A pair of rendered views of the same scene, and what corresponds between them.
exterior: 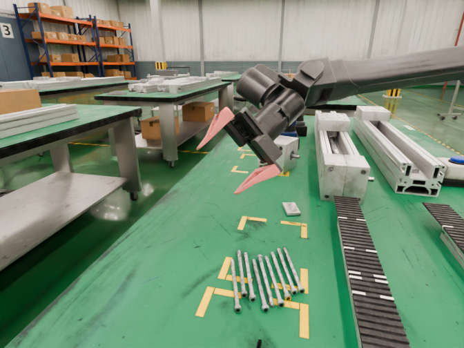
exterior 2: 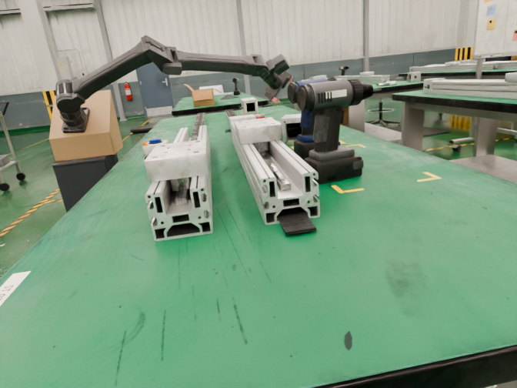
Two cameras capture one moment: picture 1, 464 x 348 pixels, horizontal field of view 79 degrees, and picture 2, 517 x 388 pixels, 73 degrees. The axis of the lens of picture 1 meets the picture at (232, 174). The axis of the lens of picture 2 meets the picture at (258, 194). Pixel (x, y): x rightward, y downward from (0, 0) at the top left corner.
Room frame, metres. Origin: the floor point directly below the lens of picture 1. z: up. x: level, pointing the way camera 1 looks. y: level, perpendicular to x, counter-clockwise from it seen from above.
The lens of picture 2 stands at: (1.99, -0.73, 1.03)
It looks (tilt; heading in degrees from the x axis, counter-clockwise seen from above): 19 degrees down; 160
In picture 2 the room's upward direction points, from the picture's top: 6 degrees counter-clockwise
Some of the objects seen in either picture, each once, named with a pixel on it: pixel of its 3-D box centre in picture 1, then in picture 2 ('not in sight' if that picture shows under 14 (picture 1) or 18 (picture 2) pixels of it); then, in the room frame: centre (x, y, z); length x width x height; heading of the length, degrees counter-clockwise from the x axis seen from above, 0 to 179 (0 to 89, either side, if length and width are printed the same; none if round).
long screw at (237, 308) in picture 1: (235, 282); not in sight; (0.34, 0.00, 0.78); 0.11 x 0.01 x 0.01; 4
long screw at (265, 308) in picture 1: (259, 282); not in sight; (0.34, -0.04, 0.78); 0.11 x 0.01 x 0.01; 5
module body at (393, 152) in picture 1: (382, 140); (190, 161); (1.04, -0.57, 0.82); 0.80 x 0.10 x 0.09; 166
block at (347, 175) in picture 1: (347, 177); (240, 128); (0.65, -0.29, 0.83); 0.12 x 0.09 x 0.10; 76
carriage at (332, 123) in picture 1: (331, 125); (257, 135); (1.09, -0.39, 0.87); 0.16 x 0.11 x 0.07; 166
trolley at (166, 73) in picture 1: (172, 94); not in sight; (5.87, 1.21, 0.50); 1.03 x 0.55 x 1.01; 172
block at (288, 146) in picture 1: (281, 154); (292, 129); (0.85, -0.16, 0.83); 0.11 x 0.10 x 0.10; 55
